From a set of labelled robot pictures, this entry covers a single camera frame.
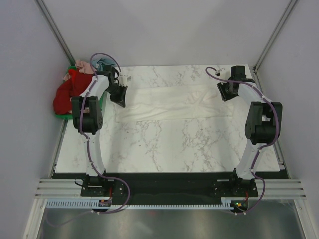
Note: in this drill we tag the white slotted cable duct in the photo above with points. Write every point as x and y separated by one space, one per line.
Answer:
99 204

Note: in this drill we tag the right aluminium table rail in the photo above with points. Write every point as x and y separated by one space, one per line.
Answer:
283 173

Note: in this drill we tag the red t shirt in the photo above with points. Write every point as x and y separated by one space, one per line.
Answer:
72 92

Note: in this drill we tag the pink t shirt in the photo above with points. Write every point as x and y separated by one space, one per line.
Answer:
82 66

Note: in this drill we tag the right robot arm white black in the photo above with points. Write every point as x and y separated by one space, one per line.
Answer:
263 122

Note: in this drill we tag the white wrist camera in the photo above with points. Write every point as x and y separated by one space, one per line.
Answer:
123 80
219 71

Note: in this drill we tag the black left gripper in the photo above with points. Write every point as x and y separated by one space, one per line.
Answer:
120 99

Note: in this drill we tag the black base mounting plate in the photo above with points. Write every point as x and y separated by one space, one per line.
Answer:
170 188

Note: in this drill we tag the left aluminium frame post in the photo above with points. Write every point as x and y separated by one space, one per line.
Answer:
55 30

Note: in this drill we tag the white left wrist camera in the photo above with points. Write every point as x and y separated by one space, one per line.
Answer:
123 80

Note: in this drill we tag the white t shirt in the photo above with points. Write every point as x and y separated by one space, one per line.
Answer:
170 103

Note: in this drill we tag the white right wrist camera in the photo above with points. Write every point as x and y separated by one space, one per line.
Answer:
219 71

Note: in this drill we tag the aluminium frame post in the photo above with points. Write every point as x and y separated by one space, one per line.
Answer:
276 32
55 30

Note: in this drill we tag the green plastic basket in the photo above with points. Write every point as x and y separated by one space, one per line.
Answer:
64 116

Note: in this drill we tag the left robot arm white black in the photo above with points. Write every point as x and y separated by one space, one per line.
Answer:
88 118

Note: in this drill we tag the aluminium front frame rail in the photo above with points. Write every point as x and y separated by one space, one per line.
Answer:
66 189

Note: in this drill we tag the right aluminium frame post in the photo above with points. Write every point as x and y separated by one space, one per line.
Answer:
276 32

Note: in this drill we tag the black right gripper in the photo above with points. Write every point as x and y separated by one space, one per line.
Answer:
225 96

